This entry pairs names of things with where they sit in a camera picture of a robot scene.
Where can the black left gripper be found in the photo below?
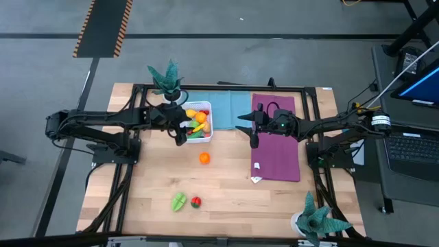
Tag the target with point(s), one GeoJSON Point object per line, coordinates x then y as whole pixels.
{"type": "Point", "coordinates": [168, 116]}

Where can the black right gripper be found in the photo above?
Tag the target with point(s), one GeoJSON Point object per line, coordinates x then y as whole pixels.
{"type": "Point", "coordinates": [281, 123]}

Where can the green toy cucumber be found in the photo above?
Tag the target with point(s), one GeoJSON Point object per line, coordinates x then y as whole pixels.
{"type": "Point", "coordinates": [195, 134]}

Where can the yellow toy banana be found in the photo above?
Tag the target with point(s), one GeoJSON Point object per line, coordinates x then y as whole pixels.
{"type": "Point", "coordinates": [199, 128]}

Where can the yellow toy lemon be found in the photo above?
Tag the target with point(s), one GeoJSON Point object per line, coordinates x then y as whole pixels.
{"type": "Point", "coordinates": [191, 113]}

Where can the smooth orange toy orange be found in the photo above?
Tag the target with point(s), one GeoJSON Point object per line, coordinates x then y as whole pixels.
{"type": "Point", "coordinates": [201, 117]}

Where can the pink toy peach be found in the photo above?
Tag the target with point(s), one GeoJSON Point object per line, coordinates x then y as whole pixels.
{"type": "Point", "coordinates": [206, 127]}

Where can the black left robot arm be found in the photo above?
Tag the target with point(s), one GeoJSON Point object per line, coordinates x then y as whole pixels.
{"type": "Point", "coordinates": [103, 118]}

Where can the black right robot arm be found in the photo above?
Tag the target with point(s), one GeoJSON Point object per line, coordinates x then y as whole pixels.
{"type": "Point", "coordinates": [326, 125]}

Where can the white perforated plastic basket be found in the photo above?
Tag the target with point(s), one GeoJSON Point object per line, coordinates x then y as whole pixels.
{"type": "Point", "coordinates": [208, 140]}

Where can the teal cloth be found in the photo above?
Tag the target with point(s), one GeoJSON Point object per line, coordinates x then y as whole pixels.
{"type": "Point", "coordinates": [229, 109]}

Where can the ribbed orange toy tangerine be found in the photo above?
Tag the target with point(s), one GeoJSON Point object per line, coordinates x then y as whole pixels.
{"type": "Point", "coordinates": [204, 158]}

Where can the purple cloth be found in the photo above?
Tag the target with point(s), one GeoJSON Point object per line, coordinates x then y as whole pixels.
{"type": "Point", "coordinates": [278, 164]}

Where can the green plant in white pot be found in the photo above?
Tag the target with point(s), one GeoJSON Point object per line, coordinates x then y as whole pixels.
{"type": "Point", "coordinates": [319, 223]}
{"type": "Point", "coordinates": [167, 82]}

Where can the light green toy vegetable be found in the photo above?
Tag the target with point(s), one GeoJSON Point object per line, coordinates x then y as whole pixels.
{"type": "Point", "coordinates": [178, 201]}

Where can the large red toy strawberry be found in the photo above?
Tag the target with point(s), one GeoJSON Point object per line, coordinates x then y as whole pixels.
{"type": "Point", "coordinates": [195, 202]}

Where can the black orange-edged floor mat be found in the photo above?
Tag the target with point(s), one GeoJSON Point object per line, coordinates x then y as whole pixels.
{"type": "Point", "coordinates": [103, 27]}

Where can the black laptop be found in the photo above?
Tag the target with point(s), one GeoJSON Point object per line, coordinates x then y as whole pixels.
{"type": "Point", "coordinates": [411, 151]}

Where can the dark grey side desk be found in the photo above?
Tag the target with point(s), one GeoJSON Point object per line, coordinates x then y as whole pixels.
{"type": "Point", "coordinates": [404, 192]}

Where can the black power adapter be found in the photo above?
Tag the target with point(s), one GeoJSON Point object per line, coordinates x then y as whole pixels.
{"type": "Point", "coordinates": [408, 63]}

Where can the monitor with blue screen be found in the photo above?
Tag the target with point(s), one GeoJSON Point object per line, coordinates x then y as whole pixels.
{"type": "Point", "coordinates": [422, 89]}

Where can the dark metal floor foot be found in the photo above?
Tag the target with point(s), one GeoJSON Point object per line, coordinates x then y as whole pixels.
{"type": "Point", "coordinates": [10, 157]}

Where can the black stand leg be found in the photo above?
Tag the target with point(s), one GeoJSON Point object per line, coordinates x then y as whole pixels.
{"type": "Point", "coordinates": [411, 31]}

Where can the black metal table frame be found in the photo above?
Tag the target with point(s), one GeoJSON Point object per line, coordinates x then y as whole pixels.
{"type": "Point", "coordinates": [205, 87]}

